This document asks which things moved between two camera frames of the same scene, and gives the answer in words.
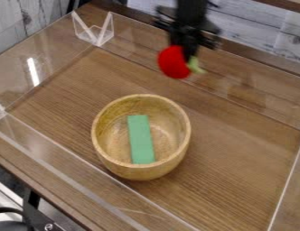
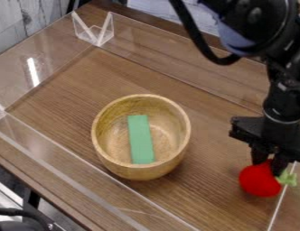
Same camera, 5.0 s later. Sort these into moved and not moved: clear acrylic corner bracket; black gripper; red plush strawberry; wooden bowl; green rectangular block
Moved: black gripper; red plush strawberry
Not moved: green rectangular block; clear acrylic corner bracket; wooden bowl
